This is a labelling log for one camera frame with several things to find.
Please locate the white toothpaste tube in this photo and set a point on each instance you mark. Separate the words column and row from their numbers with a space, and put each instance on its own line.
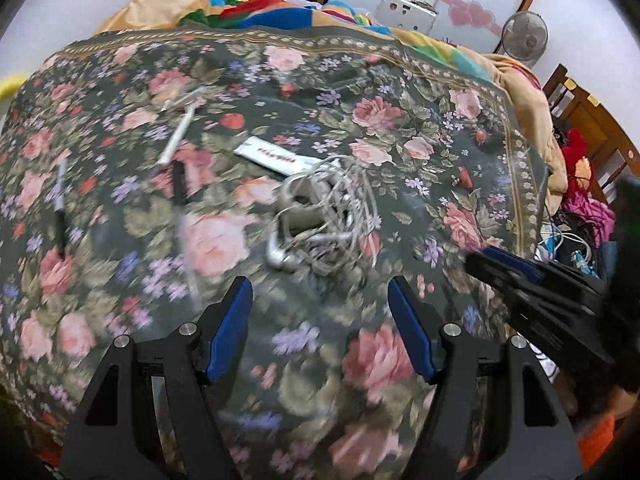
column 275, row 156

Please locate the white stick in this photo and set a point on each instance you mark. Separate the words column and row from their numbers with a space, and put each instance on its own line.
column 176, row 135

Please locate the orange cloth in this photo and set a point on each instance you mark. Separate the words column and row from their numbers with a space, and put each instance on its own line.
column 597, row 435

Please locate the pile of red pink clothes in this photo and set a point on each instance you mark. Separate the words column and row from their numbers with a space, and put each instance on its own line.
column 585, row 185

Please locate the colourful patchwork quilt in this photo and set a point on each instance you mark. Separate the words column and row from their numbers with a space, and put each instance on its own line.
column 280, row 12

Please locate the white metal box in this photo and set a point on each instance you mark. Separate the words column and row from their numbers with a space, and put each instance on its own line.
column 405, row 12

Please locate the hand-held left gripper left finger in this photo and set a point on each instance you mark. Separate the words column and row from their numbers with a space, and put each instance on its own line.
column 230, row 330

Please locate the white earphones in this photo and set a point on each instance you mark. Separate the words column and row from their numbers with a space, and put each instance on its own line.
column 325, row 210

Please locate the black capped clear pen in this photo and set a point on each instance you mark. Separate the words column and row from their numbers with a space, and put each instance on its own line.
column 179, row 185

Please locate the dark floral blanket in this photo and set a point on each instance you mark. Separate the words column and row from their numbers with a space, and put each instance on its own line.
column 250, row 200

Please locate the yellow foam tube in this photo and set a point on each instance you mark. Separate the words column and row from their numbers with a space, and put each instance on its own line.
column 9, row 87

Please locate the standing electric fan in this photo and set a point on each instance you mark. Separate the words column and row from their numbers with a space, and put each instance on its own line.
column 524, row 35

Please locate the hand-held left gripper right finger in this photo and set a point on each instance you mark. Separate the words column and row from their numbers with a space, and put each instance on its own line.
column 412, row 332

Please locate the brown wooden chair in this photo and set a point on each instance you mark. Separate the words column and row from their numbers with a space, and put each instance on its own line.
column 592, row 120

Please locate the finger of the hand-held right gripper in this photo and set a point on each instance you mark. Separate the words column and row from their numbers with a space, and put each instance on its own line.
column 530, row 310
column 515, row 264

